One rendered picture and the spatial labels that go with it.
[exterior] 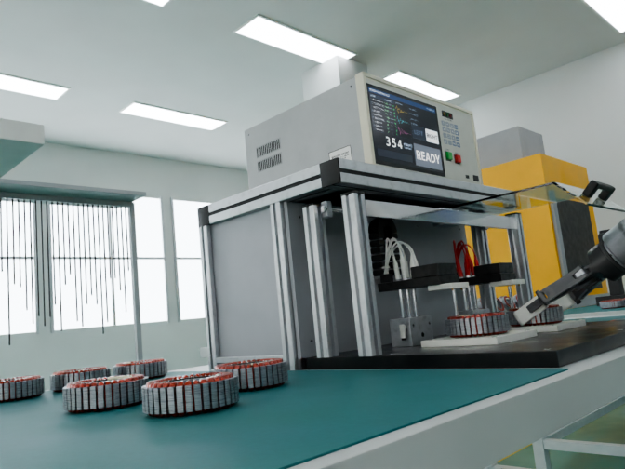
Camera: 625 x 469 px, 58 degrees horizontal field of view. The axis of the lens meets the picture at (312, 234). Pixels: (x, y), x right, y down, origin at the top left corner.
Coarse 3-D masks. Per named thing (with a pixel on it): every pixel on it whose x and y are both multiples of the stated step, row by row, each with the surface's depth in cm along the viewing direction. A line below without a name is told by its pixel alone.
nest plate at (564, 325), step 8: (576, 320) 119; (584, 320) 119; (512, 328) 115; (520, 328) 114; (528, 328) 113; (536, 328) 112; (544, 328) 111; (552, 328) 110; (560, 328) 110; (568, 328) 113
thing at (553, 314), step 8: (552, 304) 120; (512, 312) 118; (544, 312) 115; (552, 312) 115; (560, 312) 116; (512, 320) 118; (536, 320) 115; (544, 320) 114; (552, 320) 114; (560, 320) 115
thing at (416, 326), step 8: (392, 320) 111; (400, 320) 110; (408, 320) 109; (416, 320) 110; (424, 320) 112; (392, 328) 111; (408, 328) 109; (416, 328) 110; (424, 328) 112; (392, 336) 111; (400, 336) 110; (408, 336) 109; (416, 336) 109; (424, 336) 111; (432, 336) 113; (392, 344) 111; (400, 344) 110; (408, 344) 109; (416, 344) 109
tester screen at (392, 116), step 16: (384, 96) 117; (384, 112) 116; (400, 112) 121; (416, 112) 125; (432, 112) 130; (384, 128) 115; (400, 128) 119; (432, 128) 129; (384, 144) 114; (432, 144) 128; (384, 160) 113; (400, 160) 117
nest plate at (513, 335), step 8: (448, 336) 108; (472, 336) 100; (480, 336) 98; (488, 336) 96; (496, 336) 94; (504, 336) 94; (512, 336) 96; (520, 336) 98; (528, 336) 100; (424, 344) 102; (432, 344) 100; (440, 344) 99; (448, 344) 98; (456, 344) 97; (464, 344) 96; (472, 344) 95; (480, 344) 94; (488, 344) 93
